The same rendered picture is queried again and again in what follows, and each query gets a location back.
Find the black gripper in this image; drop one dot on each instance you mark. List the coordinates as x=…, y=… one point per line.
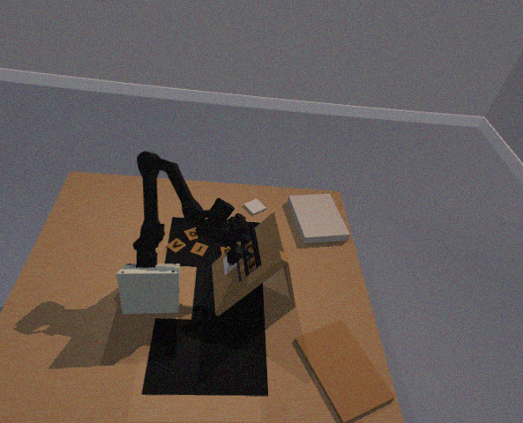
x=237, y=251

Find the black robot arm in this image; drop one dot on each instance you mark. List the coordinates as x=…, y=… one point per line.
x=152, y=231

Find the beige flat rectangular slab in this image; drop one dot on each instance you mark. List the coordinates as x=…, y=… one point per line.
x=317, y=218

